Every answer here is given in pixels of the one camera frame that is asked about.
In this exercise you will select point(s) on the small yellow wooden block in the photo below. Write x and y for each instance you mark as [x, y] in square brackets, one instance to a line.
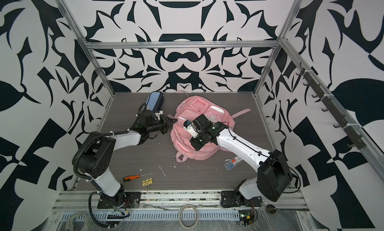
[147, 182]

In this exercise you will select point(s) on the white slotted cable duct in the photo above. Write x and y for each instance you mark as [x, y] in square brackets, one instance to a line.
[161, 215]

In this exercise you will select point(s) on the clear tape roll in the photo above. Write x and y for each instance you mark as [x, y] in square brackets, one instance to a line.
[188, 216]

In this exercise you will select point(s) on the orange handled screwdriver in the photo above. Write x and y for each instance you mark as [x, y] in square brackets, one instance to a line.
[133, 177]

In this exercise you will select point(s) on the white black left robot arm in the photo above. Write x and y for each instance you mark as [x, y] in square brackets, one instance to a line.
[92, 160]

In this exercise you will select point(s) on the grey wall hook rail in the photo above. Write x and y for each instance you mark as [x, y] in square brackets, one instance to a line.
[333, 106]

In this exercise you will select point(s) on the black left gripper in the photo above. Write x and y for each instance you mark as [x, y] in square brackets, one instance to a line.
[165, 119]

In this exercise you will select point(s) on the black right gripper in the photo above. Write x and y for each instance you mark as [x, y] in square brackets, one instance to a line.
[196, 146]

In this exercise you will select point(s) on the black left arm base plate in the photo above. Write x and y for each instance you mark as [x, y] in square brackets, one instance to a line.
[120, 200]

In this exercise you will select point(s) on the small green circuit board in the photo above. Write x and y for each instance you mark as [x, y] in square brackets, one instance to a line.
[247, 217]

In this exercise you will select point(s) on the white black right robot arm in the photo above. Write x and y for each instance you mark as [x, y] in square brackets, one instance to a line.
[273, 173]

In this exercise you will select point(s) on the aluminium frame crossbar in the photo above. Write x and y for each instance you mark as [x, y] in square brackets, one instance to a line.
[180, 44]

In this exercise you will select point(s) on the blue pencil case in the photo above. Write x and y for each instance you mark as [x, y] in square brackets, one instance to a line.
[155, 101]

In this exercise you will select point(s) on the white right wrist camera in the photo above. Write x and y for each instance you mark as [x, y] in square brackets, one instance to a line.
[190, 128]

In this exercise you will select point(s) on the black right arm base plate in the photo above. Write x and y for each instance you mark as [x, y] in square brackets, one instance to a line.
[232, 199]

